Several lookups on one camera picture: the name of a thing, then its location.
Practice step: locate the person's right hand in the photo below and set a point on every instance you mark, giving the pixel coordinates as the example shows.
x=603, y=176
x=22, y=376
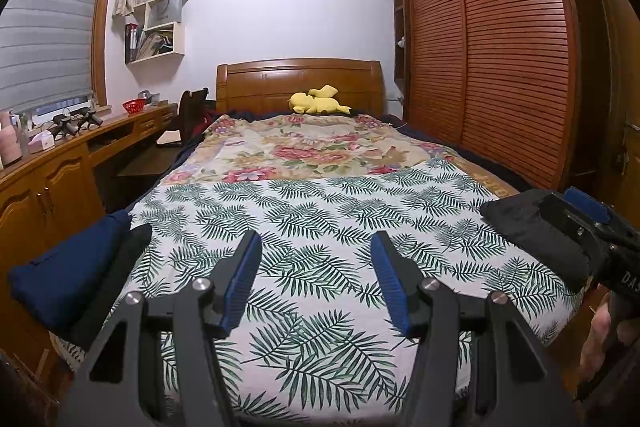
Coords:
x=595, y=337

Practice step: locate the wooden window frame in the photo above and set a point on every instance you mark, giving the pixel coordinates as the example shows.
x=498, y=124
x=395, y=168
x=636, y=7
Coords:
x=102, y=27

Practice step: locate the red basket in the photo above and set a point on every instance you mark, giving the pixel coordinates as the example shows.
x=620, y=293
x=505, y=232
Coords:
x=133, y=107

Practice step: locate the wooden louvered wardrobe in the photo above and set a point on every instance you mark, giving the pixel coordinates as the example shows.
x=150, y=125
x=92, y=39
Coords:
x=500, y=47

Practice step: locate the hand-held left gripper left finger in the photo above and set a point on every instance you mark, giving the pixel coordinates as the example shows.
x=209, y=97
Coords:
x=240, y=279

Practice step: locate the floral blanket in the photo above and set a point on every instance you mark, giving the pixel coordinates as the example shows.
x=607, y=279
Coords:
x=310, y=147

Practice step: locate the wooden desk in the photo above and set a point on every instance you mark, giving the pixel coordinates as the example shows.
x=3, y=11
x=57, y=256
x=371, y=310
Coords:
x=45, y=192

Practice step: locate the navy blue suit jacket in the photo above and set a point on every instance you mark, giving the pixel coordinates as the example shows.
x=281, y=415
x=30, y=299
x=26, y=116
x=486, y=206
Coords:
x=65, y=267

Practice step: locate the wooden door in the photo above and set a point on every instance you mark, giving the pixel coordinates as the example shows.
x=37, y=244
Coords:
x=620, y=57

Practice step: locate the black padded garment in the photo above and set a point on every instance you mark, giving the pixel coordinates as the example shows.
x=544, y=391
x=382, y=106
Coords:
x=525, y=227

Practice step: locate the clear bottle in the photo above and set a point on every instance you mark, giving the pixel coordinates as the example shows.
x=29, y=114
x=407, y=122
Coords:
x=22, y=134

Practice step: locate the black folded clothes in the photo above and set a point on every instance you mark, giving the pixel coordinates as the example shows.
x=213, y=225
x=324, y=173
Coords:
x=117, y=277

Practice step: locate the yellow plush toy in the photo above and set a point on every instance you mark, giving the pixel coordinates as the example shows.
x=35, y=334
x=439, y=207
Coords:
x=315, y=103

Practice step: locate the pink tissue box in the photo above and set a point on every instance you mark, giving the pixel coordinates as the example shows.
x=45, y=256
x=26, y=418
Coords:
x=41, y=142

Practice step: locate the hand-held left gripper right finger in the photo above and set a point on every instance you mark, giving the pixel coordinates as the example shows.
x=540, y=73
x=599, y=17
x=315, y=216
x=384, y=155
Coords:
x=395, y=282

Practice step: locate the grey window blind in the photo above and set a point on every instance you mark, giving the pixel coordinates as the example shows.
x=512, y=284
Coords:
x=45, y=32

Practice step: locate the black tripod device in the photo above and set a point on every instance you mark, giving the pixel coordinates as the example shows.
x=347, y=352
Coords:
x=65, y=127
x=91, y=117

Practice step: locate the white wall shelf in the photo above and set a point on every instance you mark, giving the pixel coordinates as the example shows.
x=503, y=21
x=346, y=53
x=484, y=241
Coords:
x=160, y=32

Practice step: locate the pull-out desk board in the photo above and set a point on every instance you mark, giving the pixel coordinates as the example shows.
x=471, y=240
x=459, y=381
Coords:
x=147, y=162

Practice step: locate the red clothing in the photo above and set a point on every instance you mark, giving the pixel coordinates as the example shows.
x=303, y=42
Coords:
x=206, y=124

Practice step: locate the pink bottle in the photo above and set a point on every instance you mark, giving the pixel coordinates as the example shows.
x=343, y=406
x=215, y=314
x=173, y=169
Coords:
x=10, y=139

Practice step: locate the wooden bed headboard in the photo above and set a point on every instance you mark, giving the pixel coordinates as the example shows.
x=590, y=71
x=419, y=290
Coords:
x=260, y=82

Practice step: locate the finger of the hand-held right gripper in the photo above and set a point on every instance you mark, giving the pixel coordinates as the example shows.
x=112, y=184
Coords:
x=595, y=206
x=570, y=232

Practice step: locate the leaf-print bedsheet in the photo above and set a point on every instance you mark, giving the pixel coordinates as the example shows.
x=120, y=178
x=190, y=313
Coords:
x=310, y=217

